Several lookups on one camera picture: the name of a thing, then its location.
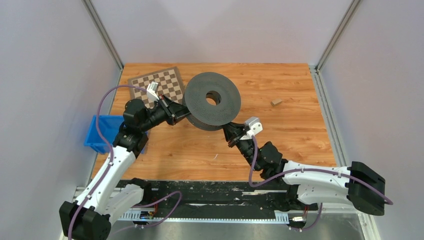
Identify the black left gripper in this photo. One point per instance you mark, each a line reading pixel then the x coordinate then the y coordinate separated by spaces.
pixel 173 111

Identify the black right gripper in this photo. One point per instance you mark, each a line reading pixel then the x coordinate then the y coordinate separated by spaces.
pixel 233 133

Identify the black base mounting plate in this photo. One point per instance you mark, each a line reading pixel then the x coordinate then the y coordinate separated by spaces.
pixel 225 200

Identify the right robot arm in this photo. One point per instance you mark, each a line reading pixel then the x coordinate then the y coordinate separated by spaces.
pixel 356 185

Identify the aluminium frame rail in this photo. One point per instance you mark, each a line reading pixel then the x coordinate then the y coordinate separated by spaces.
pixel 145 217

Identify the blue plastic bin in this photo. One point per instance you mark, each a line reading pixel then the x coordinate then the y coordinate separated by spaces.
pixel 116 133

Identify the black perforated cable spool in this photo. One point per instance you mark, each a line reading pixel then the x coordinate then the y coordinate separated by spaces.
pixel 212 99

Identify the small wooden block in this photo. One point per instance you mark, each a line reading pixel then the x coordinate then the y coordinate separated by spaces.
pixel 276 102

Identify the wooden chessboard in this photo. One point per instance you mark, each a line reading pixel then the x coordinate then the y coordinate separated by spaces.
pixel 166 82

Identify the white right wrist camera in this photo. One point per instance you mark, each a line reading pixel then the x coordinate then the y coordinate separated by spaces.
pixel 252 126

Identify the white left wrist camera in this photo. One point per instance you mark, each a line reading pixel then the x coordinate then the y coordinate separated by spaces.
pixel 151 91

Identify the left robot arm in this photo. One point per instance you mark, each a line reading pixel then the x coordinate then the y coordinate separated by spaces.
pixel 112 165

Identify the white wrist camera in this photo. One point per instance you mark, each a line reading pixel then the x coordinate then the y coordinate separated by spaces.
pixel 151 91
pixel 252 126

